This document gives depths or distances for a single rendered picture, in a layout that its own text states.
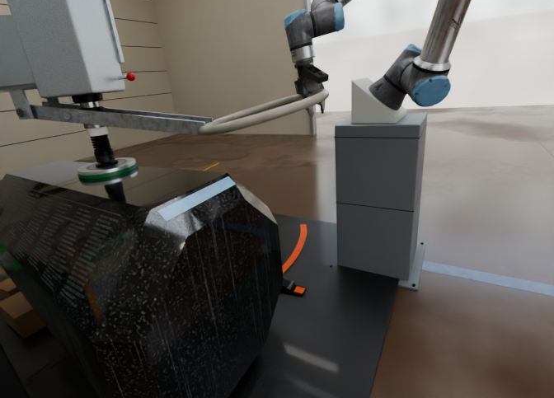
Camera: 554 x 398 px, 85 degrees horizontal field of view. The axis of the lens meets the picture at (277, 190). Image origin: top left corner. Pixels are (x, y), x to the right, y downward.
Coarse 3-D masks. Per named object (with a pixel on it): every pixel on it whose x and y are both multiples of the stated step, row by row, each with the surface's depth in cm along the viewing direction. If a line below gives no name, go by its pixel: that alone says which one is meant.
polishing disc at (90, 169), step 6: (96, 162) 128; (120, 162) 124; (126, 162) 123; (132, 162) 122; (78, 168) 120; (84, 168) 120; (90, 168) 119; (96, 168) 118; (102, 168) 117; (108, 168) 116; (114, 168) 115; (120, 168) 117; (84, 174) 114; (90, 174) 113; (96, 174) 114
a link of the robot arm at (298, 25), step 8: (288, 16) 109; (296, 16) 108; (304, 16) 109; (288, 24) 110; (296, 24) 109; (304, 24) 109; (288, 32) 112; (296, 32) 110; (304, 32) 110; (312, 32) 111; (288, 40) 114; (296, 40) 111; (304, 40) 111; (296, 48) 112
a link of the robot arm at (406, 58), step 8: (408, 48) 139; (416, 48) 135; (400, 56) 142; (408, 56) 138; (416, 56) 136; (392, 64) 146; (400, 64) 140; (408, 64) 135; (392, 72) 144; (400, 72) 139; (392, 80) 144; (400, 80) 140
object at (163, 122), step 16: (16, 112) 108; (32, 112) 111; (48, 112) 111; (64, 112) 109; (80, 112) 110; (96, 112) 110; (112, 112) 120; (128, 112) 120; (144, 112) 120; (128, 128) 111; (144, 128) 111; (160, 128) 110; (176, 128) 110; (192, 128) 109
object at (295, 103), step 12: (288, 96) 129; (300, 96) 124; (312, 96) 94; (324, 96) 98; (252, 108) 132; (264, 108) 132; (276, 108) 89; (288, 108) 89; (300, 108) 91; (216, 120) 122; (228, 120) 127; (240, 120) 90; (252, 120) 89; (264, 120) 89; (204, 132) 100; (216, 132) 95
